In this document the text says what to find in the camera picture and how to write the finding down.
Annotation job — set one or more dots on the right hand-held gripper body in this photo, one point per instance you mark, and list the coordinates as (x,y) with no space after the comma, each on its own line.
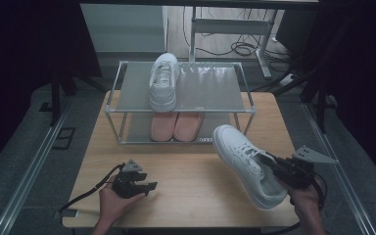
(295,173)

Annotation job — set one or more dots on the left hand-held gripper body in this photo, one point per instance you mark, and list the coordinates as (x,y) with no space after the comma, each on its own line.
(125,186)

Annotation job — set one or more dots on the white sneaker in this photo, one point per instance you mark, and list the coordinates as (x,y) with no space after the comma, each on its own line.
(163,91)
(241,156)

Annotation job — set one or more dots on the pink slipper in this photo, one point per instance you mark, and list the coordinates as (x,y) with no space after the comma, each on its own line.
(163,127)
(187,127)

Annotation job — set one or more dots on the grey metal shoe rack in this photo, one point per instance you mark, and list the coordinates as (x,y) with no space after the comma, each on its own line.
(209,86)

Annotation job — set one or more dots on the person's left hand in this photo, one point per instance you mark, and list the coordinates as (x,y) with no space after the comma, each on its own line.
(112,207)

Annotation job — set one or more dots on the person's right hand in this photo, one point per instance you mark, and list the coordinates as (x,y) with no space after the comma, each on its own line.
(306,199)

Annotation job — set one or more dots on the black stand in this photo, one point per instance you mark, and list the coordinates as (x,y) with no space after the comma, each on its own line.
(321,107)
(55,98)

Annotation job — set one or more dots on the white power strip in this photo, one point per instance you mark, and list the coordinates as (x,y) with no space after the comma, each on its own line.
(288,79)

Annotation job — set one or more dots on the dark box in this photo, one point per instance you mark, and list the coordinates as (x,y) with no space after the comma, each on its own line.
(295,32)

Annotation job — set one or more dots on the grey cabinet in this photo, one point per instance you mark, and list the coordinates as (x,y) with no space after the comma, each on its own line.
(124,29)

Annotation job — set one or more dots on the metal floor rail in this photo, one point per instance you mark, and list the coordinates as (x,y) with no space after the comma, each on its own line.
(339,196)
(29,173)

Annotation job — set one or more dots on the white desk frame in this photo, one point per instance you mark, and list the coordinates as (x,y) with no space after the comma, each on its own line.
(228,26)

